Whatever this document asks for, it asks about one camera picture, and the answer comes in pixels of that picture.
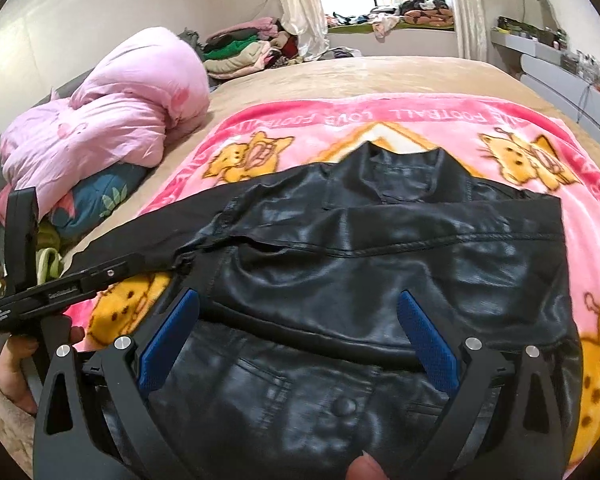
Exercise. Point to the person's left hand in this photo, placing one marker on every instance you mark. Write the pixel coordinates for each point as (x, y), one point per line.
(15, 370)

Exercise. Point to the bed with beige sheet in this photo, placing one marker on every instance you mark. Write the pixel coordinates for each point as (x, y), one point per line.
(330, 80)

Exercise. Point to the black leather jacket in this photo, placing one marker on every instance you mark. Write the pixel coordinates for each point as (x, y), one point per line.
(330, 260)

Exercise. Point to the blue leaf-print pillow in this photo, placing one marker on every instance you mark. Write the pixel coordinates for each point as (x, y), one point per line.
(95, 195)

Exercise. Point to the person's right hand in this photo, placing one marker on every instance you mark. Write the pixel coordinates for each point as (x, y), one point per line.
(369, 467)

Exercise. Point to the clothes heap on windowsill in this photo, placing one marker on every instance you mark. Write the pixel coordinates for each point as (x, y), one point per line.
(425, 12)

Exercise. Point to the person's left forearm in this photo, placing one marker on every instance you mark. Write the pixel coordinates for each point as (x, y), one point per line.
(5, 435)

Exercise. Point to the pink quilt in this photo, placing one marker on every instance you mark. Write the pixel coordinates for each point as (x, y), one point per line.
(120, 105)

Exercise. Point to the white curtain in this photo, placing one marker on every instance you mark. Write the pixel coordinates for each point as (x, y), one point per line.
(467, 10)
(295, 5)

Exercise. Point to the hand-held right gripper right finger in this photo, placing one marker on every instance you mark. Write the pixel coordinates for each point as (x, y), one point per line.
(427, 340)

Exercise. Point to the pink printed blanket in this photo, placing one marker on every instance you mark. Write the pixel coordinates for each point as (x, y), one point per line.
(430, 130)

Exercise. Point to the pile of folded clothes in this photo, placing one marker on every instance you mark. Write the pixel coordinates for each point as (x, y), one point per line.
(235, 50)

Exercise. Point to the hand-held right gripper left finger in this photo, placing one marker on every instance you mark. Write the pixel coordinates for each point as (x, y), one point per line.
(167, 340)

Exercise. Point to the green cloth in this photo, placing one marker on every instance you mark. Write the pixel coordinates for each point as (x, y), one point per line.
(47, 260)

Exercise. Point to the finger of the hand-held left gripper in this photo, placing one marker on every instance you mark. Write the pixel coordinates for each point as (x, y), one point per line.
(130, 270)

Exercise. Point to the grey dresser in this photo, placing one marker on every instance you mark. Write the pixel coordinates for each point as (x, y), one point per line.
(555, 67)

